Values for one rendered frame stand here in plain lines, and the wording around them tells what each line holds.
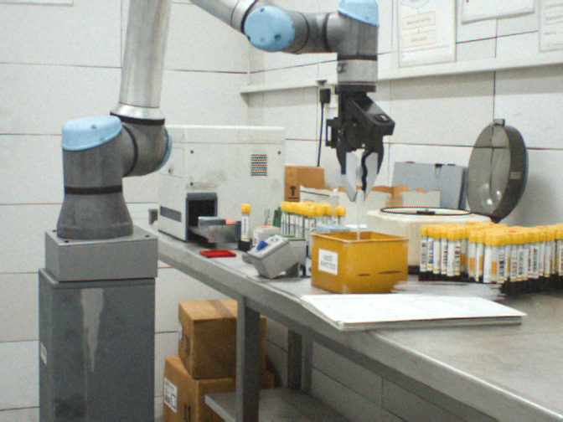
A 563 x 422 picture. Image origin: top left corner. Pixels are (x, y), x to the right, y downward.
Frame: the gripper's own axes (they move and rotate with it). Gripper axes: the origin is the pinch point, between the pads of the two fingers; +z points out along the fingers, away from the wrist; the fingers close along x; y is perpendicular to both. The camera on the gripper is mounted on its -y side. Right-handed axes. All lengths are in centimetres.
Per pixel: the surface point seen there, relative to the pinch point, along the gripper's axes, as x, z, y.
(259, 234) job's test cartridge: 2.4, 11.3, 37.6
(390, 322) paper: 13.7, 16.6, -32.3
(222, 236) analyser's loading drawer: 1, 14, 61
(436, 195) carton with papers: -49, 4, 44
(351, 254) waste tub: 5.3, 9.9, -6.5
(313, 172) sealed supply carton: -50, 1, 110
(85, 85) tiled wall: -5, -27, 209
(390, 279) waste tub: -3.0, 14.8, -6.6
